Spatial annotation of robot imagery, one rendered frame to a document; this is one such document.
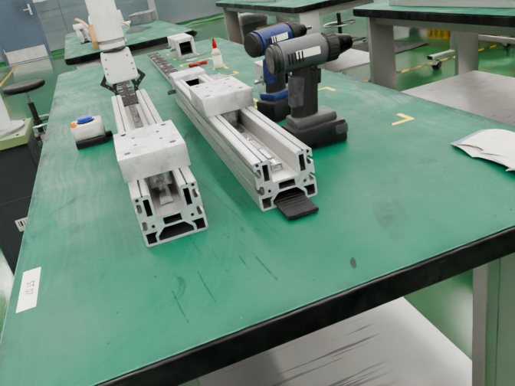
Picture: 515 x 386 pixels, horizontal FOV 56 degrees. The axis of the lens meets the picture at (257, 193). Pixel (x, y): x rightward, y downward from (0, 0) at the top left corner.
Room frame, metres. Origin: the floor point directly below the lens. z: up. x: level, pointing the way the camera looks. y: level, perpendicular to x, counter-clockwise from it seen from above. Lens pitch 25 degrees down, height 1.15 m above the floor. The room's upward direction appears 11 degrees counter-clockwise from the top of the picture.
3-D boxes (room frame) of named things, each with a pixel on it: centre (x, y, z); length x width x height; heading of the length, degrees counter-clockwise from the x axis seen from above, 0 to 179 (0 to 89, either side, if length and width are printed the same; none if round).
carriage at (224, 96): (1.11, 0.04, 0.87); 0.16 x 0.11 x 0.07; 13
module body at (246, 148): (1.11, 0.04, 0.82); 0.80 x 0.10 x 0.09; 13
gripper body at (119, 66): (1.63, 0.36, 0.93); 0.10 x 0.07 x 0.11; 103
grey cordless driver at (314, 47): (0.97, -0.17, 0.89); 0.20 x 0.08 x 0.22; 104
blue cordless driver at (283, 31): (1.23, -0.13, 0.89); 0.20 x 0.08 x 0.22; 123
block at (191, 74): (1.54, 0.15, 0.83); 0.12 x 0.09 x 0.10; 103
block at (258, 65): (1.44, -0.11, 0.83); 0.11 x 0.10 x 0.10; 103
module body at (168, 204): (1.06, 0.23, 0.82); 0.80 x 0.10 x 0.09; 13
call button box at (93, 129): (1.31, 0.41, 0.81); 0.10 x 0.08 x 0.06; 103
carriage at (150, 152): (0.82, 0.17, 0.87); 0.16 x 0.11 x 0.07; 13
